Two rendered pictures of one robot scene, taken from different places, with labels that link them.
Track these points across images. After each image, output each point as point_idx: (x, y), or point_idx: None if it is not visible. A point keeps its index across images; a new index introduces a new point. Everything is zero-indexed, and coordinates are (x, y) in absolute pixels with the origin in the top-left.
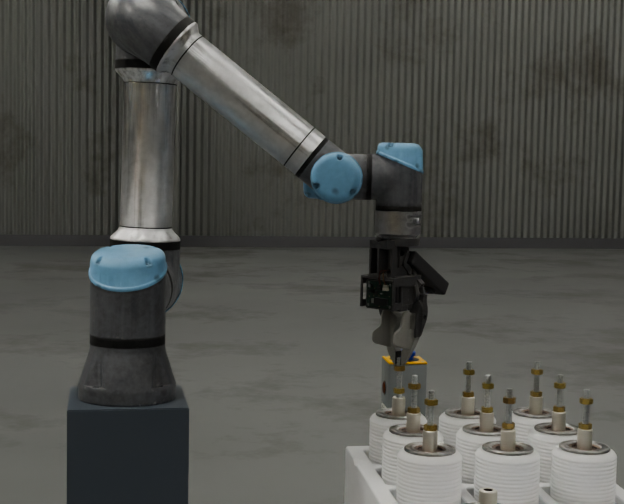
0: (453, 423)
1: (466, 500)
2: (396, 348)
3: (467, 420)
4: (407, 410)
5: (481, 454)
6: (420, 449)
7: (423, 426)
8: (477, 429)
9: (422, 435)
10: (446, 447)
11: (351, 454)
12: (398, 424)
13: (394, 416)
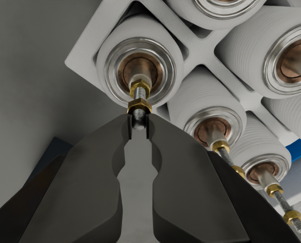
0: (222, 29)
1: (272, 129)
2: (125, 138)
3: (247, 15)
4: (139, 50)
5: None
6: (252, 175)
7: (215, 114)
8: (283, 64)
9: (234, 144)
10: (277, 163)
11: (99, 88)
12: (186, 130)
13: (151, 98)
